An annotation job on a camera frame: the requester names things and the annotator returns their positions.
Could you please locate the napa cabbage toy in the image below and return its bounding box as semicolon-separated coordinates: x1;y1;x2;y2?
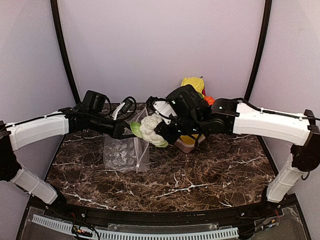
180;77;205;95

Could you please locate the right black frame post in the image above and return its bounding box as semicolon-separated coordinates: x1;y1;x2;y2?
244;0;273;101

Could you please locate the clear dotted zip top bag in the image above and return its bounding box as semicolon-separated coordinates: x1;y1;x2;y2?
102;107;150;174

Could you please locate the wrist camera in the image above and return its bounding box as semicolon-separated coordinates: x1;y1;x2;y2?
146;96;177;125
111;96;138;121

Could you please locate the black frame post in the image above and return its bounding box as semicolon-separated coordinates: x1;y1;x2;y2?
50;0;81;104
244;0;273;101

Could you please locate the white slotted cable duct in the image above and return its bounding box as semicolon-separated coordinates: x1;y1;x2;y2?
31;214;239;240

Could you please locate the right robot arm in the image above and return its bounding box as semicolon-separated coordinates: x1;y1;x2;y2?
147;84;320;203

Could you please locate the left black frame post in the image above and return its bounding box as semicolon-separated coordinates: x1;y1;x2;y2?
50;0;81;104

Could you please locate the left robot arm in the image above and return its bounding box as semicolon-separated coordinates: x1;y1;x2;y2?
0;90;134;205

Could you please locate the pink plastic food tray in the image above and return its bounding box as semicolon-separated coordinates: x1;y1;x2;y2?
174;136;195;154

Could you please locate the yellow lemon toy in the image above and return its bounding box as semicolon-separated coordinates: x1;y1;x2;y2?
180;134;199;145

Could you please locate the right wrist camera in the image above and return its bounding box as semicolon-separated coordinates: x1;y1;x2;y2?
146;96;177;125

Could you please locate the white cauliflower toy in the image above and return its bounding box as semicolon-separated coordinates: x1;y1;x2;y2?
129;113;169;148

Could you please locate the black curved front rail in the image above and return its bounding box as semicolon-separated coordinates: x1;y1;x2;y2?
38;200;282;228

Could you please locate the orange pumpkin toy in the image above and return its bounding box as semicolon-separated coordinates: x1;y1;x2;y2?
204;96;215;106

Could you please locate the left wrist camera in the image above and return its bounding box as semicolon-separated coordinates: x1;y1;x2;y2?
111;96;138;121

